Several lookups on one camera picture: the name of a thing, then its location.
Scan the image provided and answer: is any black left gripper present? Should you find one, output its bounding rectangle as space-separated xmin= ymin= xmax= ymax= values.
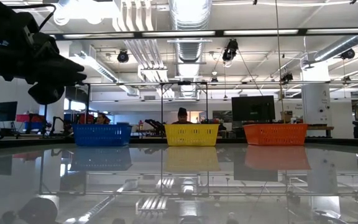
xmin=25 ymin=51 xmax=88 ymax=105

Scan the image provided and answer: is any red fabric cover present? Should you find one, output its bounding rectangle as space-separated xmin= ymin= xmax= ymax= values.
xmin=78 ymin=113 xmax=96 ymax=124

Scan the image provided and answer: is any person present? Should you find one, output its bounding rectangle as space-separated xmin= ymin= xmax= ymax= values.
xmin=95 ymin=113 xmax=111 ymax=125
xmin=172 ymin=107 xmax=194 ymax=125

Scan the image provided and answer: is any red storage bin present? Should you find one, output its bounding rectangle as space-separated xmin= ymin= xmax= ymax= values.
xmin=16 ymin=113 xmax=45 ymax=123

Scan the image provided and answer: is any blue plastic basket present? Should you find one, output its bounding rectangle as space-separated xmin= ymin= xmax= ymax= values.
xmin=72 ymin=123 xmax=133 ymax=147

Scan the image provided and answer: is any white ceiling pipe bundle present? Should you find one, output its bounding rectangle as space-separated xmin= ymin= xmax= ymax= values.
xmin=112 ymin=0 xmax=170 ymax=83

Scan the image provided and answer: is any black computer monitor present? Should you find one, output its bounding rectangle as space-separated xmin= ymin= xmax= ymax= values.
xmin=0 ymin=101 xmax=18 ymax=123
xmin=231 ymin=95 xmax=276 ymax=123

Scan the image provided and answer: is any yellow plastic basket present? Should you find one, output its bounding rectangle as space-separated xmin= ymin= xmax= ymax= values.
xmin=163 ymin=123 xmax=220 ymax=147

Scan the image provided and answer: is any black hanging ceiling device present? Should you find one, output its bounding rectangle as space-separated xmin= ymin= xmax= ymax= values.
xmin=280 ymin=72 xmax=294 ymax=84
xmin=221 ymin=39 xmax=239 ymax=68

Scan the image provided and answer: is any orange plastic basket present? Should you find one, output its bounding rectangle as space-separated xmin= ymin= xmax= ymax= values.
xmin=243 ymin=123 xmax=309 ymax=146

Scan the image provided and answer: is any white round column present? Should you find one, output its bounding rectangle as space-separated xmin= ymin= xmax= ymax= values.
xmin=301 ymin=62 xmax=331 ymax=139

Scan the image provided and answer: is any wooden bench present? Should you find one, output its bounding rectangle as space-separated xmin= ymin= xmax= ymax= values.
xmin=306 ymin=124 xmax=335 ymax=138

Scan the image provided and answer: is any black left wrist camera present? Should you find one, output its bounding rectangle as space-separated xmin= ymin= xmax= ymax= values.
xmin=26 ymin=30 xmax=60 ymax=55

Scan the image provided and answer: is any black ceiling dome camera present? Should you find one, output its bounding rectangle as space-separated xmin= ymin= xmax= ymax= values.
xmin=340 ymin=48 xmax=356 ymax=60
xmin=117 ymin=49 xmax=130 ymax=63

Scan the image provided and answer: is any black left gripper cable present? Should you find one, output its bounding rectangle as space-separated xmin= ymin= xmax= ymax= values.
xmin=9 ymin=2 xmax=57 ymax=32

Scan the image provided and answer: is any black metal rig frame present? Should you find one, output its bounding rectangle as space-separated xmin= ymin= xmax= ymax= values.
xmin=42 ymin=80 xmax=209 ymax=125

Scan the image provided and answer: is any black aluminium table frame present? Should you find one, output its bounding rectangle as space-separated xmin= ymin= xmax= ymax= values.
xmin=0 ymin=136 xmax=358 ymax=150

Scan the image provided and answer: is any black overhead frame beam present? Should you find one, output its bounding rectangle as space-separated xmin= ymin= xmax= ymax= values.
xmin=50 ymin=27 xmax=358 ymax=41

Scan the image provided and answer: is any silver ventilation duct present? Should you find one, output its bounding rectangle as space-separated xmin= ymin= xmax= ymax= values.
xmin=168 ymin=0 xmax=214 ymax=97
xmin=314 ymin=34 xmax=358 ymax=62

